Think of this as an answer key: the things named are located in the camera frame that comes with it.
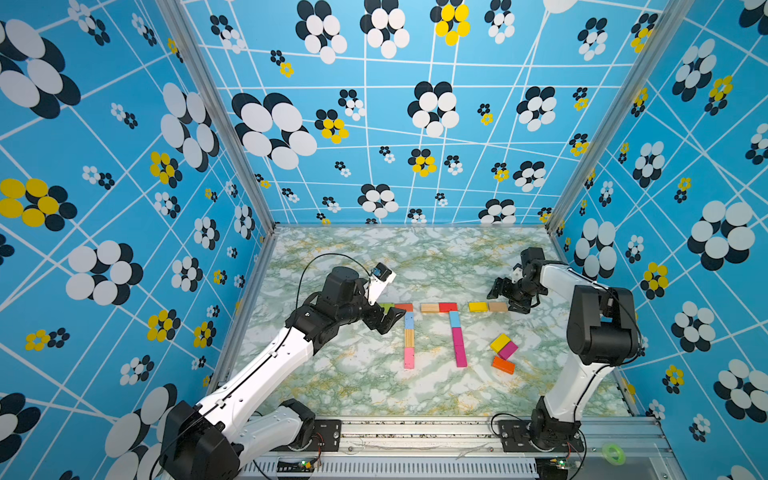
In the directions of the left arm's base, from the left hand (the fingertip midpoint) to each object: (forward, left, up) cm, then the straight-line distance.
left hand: (395, 297), depth 75 cm
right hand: (+11, -36, -20) cm, 42 cm away
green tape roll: (-31, -53, -20) cm, 64 cm away
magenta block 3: (-6, -33, -20) cm, 39 cm away
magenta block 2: (-9, -19, -20) cm, 29 cm away
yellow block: (+9, -27, -20) cm, 35 cm away
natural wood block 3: (+9, -34, -20) cm, 40 cm away
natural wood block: (-2, -5, -20) cm, 20 cm away
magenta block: (-3, -19, -20) cm, 28 cm away
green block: (+1, +2, -7) cm, 7 cm away
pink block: (-8, -4, -21) cm, 23 cm away
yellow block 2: (-3, -32, -20) cm, 38 cm away
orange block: (-10, -31, -20) cm, 39 cm away
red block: (+9, -17, -20) cm, 28 cm away
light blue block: (+4, -4, -20) cm, 21 cm away
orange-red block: (+9, -5, -21) cm, 23 cm away
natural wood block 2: (+8, -11, -21) cm, 25 cm away
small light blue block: (+4, -19, -20) cm, 28 cm away
